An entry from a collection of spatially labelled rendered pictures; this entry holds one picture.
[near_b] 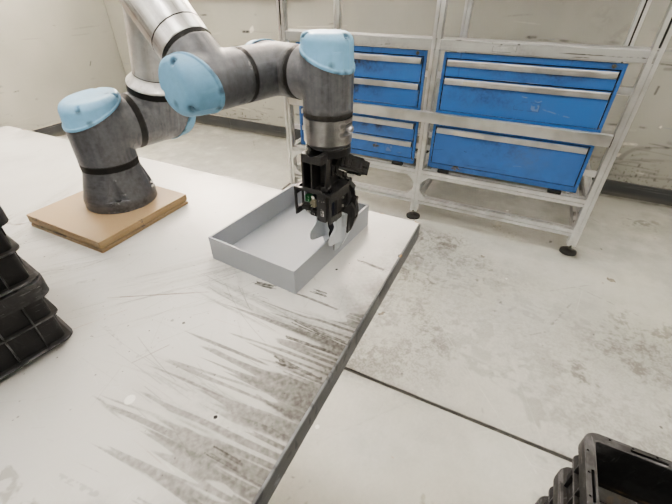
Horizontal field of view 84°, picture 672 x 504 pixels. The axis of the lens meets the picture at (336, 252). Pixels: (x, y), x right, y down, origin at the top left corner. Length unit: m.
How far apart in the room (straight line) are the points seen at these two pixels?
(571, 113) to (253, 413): 1.81
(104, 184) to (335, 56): 0.59
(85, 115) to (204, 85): 0.41
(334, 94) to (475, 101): 1.51
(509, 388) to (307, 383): 1.06
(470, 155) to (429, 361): 1.10
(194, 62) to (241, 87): 0.07
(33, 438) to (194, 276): 0.32
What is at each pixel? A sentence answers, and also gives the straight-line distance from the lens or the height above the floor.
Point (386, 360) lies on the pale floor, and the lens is 1.46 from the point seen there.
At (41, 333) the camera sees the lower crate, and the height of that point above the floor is 0.74.
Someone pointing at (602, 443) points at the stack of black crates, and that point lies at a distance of 0.73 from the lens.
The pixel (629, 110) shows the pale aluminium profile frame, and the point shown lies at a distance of 2.02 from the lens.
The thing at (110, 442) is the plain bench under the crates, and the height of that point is 0.70.
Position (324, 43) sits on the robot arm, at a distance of 0.55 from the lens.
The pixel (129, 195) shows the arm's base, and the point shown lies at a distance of 0.94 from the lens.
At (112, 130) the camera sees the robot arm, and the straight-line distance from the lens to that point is 0.91.
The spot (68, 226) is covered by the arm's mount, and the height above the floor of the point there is 0.73.
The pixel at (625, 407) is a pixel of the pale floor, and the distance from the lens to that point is 1.64.
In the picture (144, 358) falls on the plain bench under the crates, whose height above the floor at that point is 0.70.
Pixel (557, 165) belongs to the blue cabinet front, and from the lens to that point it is 2.09.
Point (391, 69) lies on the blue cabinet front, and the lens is 2.09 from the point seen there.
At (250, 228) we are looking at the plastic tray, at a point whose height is 0.71.
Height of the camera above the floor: 1.14
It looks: 36 degrees down
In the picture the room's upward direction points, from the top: straight up
